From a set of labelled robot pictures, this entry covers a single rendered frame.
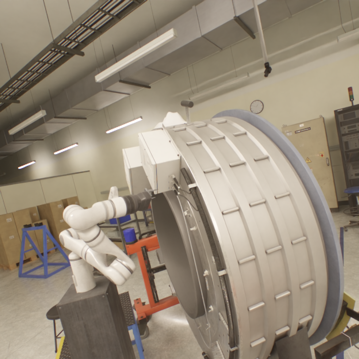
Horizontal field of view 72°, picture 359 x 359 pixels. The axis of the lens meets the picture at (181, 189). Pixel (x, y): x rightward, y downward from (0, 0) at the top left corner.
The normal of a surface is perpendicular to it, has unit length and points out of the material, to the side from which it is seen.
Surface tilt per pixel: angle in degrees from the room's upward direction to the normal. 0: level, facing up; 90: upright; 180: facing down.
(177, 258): 57
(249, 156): 51
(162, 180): 132
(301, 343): 90
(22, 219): 90
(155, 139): 43
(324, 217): 90
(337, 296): 90
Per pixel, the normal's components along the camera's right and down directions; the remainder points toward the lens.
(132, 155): 0.11, -0.54
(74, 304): 0.12, 0.07
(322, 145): -0.54, 0.20
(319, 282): 0.32, 0.17
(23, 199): 0.82, -0.13
